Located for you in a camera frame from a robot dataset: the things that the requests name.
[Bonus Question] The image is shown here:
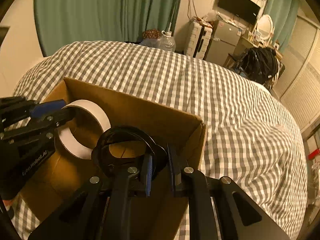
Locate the brown patterned bag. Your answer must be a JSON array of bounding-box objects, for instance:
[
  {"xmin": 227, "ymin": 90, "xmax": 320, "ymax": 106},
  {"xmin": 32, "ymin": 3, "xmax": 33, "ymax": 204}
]
[{"xmin": 142, "ymin": 29, "xmax": 162, "ymax": 41}]

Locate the green curtain left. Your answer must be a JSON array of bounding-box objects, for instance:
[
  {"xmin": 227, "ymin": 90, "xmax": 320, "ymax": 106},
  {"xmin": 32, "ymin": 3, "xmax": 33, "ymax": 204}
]
[{"xmin": 34, "ymin": 0, "xmax": 180, "ymax": 56}]

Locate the white suitcase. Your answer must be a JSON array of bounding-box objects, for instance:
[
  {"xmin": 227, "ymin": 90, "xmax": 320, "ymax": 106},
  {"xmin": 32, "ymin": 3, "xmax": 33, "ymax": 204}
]
[{"xmin": 183, "ymin": 21, "xmax": 213, "ymax": 60}]

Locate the black wall television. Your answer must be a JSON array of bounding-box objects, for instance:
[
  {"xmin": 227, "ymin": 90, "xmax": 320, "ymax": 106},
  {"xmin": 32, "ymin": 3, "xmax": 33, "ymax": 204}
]
[{"xmin": 217, "ymin": 0, "xmax": 260, "ymax": 25}]

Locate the wooden dressing table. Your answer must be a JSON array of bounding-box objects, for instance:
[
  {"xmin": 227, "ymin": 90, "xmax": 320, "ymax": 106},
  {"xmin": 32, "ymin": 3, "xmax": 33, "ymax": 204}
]
[{"xmin": 222, "ymin": 37, "xmax": 283, "ymax": 69}]

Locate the grey checkered duvet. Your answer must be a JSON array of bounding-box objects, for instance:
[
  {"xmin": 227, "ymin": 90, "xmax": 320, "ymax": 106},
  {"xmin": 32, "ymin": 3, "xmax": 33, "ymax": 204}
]
[{"xmin": 13, "ymin": 41, "xmax": 307, "ymax": 239}]

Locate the black round ring object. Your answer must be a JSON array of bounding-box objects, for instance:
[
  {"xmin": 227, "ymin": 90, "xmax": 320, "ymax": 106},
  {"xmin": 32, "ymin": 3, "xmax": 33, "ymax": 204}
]
[{"xmin": 91, "ymin": 126, "xmax": 167, "ymax": 178}]

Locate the white louvered wardrobe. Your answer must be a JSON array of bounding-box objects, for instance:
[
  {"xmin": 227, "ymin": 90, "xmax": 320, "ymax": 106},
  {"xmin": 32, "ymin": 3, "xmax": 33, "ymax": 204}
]
[{"xmin": 272, "ymin": 16, "xmax": 319, "ymax": 134}]

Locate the black clothes pile on chair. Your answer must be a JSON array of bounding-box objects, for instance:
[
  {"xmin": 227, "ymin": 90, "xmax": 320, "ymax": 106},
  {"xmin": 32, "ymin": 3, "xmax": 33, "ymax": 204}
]
[{"xmin": 231, "ymin": 47, "xmax": 279, "ymax": 85}]

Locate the large clear water bottle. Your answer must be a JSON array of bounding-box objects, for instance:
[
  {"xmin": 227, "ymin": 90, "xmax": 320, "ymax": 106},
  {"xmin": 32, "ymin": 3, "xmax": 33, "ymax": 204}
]
[{"xmin": 159, "ymin": 30, "xmax": 176, "ymax": 52}]

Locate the white oval vanity mirror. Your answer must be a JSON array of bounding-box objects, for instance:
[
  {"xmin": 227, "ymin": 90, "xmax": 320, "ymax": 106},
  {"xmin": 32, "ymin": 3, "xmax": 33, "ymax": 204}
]
[{"xmin": 253, "ymin": 14, "xmax": 274, "ymax": 42}]

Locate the green curtain right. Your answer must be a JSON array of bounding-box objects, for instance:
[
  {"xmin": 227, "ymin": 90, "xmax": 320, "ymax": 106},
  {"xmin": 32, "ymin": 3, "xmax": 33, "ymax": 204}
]
[{"xmin": 264, "ymin": 0, "xmax": 299, "ymax": 53}]

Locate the white tape roll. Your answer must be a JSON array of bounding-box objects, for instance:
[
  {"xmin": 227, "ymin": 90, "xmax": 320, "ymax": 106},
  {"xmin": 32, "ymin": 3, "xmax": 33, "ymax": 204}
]
[{"xmin": 58, "ymin": 99, "xmax": 111, "ymax": 160}]

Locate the silver mini fridge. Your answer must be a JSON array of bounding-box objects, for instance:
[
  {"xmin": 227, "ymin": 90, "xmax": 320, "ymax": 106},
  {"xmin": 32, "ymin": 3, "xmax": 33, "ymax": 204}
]
[{"xmin": 204, "ymin": 20, "xmax": 242, "ymax": 66}]

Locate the green curtain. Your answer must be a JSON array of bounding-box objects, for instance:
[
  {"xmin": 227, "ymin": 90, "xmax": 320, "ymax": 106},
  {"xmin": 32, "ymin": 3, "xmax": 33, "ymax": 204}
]
[
  {"xmin": 264, "ymin": 0, "xmax": 299, "ymax": 53},
  {"xmin": 34, "ymin": 0, "xmax": 180, "ymax": 56}
]

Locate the red fire extinguisher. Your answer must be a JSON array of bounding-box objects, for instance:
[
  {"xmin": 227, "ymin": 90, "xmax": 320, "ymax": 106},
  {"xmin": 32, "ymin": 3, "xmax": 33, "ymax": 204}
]
[{"xmin": 308, "ymin": 148, "xmax": 320, "ymax": 160}]

